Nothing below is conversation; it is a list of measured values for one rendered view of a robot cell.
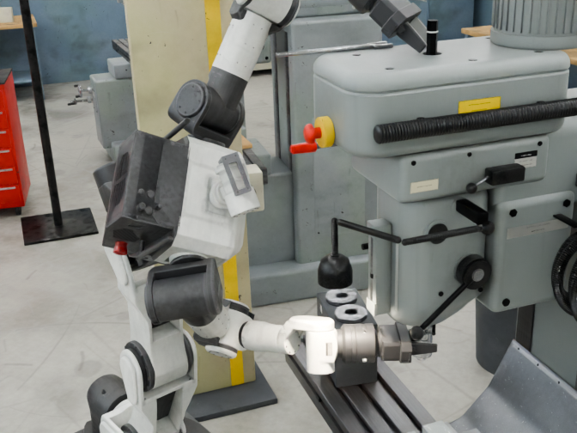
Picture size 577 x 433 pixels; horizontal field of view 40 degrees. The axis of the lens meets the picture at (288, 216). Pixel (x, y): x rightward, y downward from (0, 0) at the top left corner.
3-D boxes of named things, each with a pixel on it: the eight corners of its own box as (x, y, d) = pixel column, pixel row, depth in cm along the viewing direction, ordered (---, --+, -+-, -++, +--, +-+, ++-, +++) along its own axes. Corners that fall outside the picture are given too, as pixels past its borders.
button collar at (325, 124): (325, 151, 153) (324, 121, 151) (313, 143, 158) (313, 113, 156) (335, 150, 154) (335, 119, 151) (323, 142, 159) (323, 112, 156)
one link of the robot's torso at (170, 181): (71, 278, 185) (124, 245, 156) (95, 145, 197) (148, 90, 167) (188, 303, 199) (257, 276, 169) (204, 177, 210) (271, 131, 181)
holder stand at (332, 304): (335, 388, 222) (335, 325, 215) (317, 347, 242) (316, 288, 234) (377, 381, 224) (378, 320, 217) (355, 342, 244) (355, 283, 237)
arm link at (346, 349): (357, 326, 177) (306, 328, 177) (358, 375, 177) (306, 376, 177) (352, 318, 188) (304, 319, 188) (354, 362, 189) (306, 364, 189)
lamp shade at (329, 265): (310, 283, 165) (310, 255, 163) (332, 270, 170) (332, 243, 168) (337, 293, 161) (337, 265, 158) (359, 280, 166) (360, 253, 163)
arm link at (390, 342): (413, 338, 174) (358, 340, 174) (411, 376, 178) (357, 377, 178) (403, 310, 186) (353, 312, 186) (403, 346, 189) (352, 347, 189)
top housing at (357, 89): (356, 166, 145) (356, 78, 139) (305, 129, 168) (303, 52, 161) (573, 132, 159) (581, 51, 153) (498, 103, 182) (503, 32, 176)
